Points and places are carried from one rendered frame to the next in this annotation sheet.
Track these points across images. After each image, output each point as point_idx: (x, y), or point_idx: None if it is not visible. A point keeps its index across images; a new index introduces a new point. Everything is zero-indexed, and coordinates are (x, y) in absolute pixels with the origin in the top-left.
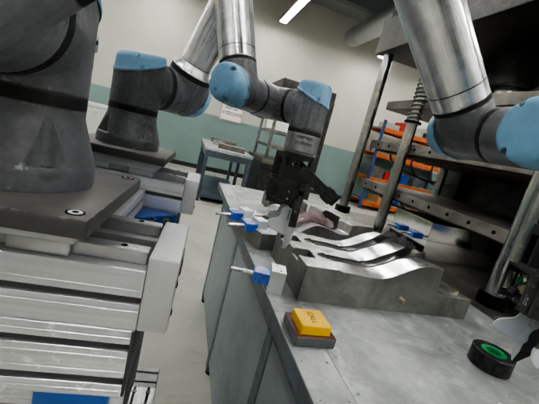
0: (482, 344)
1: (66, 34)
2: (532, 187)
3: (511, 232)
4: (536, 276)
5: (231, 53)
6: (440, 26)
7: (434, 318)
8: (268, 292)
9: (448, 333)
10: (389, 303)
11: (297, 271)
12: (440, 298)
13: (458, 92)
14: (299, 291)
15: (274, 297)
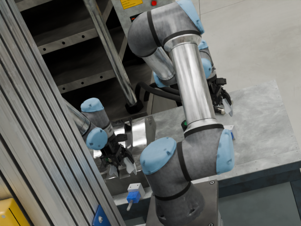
0: (184, 124)
1: None
2: (106, 45)
3: (116, 71)
4: (213, 95)
5: (88, 127)
6: (167, 63)
7: (157, 136)
8: (144, 197)
9: (169, 134)
10: None
11: (136, 178)
12: (151, 127)
13: (173, 71)
14: (148, 182)
15: (148, 195)
